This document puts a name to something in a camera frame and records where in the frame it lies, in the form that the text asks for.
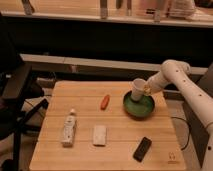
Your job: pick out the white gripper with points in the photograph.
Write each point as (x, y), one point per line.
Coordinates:
(154, 84)

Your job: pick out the white ceramic cup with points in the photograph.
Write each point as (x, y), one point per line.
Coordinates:
(137, 89)

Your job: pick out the green ceramic bowl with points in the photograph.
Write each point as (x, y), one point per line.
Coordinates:
(140, 109)

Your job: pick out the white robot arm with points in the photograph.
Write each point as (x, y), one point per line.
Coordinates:
(176, 72)

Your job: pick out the orange carrot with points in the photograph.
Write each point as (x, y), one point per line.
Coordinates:
(105, 102)

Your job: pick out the black smartphone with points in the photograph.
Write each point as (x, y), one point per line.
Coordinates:
(142, 149)

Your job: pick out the white rectangular block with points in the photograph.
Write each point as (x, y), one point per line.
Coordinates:
(99, 135)

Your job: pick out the wooden table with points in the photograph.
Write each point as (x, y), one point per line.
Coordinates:
(87, 129)

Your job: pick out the white plastic bottle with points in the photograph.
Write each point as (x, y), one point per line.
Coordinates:
(69, 129)

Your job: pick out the black office chair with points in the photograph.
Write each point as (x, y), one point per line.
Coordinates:
(17, 83)

